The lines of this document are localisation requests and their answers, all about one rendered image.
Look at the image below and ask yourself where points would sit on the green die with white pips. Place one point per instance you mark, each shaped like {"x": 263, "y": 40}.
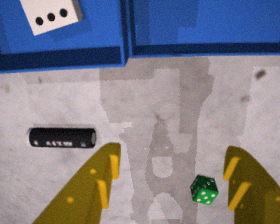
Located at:
{"x": 204, "y": 190}

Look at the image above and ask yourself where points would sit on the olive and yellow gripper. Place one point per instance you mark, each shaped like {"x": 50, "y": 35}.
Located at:
{"x": 253, "y": 194}

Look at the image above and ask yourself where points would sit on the black aa battery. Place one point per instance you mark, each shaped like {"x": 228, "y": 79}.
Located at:
{"x": 61, "y": 137}

